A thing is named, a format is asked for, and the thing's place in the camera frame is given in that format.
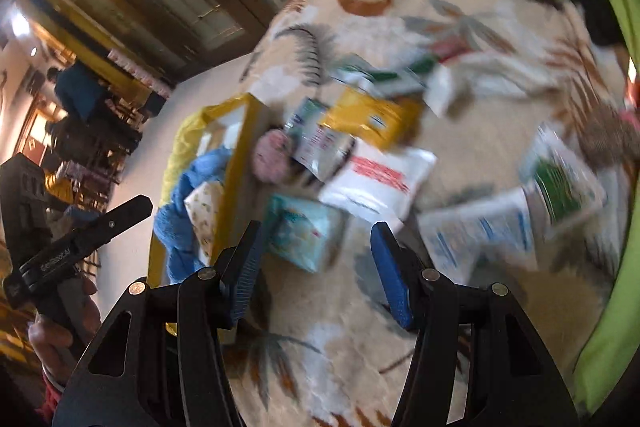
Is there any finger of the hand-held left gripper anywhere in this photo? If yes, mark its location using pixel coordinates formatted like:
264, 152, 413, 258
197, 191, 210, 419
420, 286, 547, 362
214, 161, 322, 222
70, 194, 154, 258

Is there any green and white packet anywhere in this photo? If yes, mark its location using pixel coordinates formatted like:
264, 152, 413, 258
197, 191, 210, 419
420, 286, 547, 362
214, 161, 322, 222
519, 126, 610, 239

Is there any small white packet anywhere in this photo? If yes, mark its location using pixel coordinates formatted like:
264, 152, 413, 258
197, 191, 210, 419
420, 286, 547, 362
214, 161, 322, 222
424, 64, 457, 118

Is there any landscape print white packet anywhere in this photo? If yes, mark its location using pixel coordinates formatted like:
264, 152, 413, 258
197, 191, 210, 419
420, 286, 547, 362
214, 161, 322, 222
284, 98, 357, 182

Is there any white packet with red print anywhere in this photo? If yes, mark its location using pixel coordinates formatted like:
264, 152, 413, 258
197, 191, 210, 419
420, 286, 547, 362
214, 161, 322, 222
319, 138, 438, 234

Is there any green quilt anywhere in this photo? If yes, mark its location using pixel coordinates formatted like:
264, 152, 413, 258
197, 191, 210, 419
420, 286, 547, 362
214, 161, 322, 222
462, 0, 640, 414

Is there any person's left hand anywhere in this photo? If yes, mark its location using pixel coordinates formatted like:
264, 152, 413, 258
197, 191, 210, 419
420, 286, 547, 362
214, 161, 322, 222
27, 277, 102, 393

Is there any pink fluffy pouch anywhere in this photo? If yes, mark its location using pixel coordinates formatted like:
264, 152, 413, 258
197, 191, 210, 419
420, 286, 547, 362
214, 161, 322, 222
251, 128, 297, 184

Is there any yellow plastic bag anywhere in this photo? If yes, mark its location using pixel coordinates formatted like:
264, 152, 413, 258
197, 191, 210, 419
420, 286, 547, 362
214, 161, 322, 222
159, 104, 236, 210

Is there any teal tissue packet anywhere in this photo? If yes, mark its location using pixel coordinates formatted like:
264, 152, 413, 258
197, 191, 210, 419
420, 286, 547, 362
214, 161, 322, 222
264, 194, 348, 274

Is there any white and blue packet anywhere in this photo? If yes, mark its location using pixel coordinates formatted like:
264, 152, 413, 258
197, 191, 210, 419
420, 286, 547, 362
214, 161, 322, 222
417, 188, 540, 304

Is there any yellow storage box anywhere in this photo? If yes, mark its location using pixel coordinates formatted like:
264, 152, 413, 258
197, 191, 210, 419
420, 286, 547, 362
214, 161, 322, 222
147, 93, 272, 339

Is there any patterned cream packet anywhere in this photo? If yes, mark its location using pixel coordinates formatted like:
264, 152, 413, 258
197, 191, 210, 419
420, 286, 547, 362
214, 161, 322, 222
184, 181, 226, 265

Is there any yellow packet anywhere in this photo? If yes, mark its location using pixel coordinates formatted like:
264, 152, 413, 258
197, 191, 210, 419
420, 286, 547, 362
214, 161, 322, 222
320, 86, 426, 152

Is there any red and white packet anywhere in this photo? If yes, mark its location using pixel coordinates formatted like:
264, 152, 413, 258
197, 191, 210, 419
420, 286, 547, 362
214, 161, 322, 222
429, 34, 483, 68

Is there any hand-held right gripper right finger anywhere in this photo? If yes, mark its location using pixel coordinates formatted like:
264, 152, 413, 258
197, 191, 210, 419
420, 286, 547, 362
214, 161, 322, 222
370, 221, 581, 427

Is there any blue cloth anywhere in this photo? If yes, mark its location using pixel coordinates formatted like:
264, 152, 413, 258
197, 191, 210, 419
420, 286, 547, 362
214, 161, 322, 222
154, 146, 232, 285

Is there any white packet with green label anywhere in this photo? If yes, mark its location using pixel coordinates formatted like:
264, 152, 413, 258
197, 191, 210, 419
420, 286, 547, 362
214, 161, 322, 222
337, 53, 437, 98

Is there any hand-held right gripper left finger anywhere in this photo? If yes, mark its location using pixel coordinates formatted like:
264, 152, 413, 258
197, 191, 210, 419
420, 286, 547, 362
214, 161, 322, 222
52, 221, 263, 427

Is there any leaf print blanket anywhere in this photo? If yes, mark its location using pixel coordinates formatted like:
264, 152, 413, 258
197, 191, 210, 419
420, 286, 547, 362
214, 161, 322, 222
145, 0, 633, 427

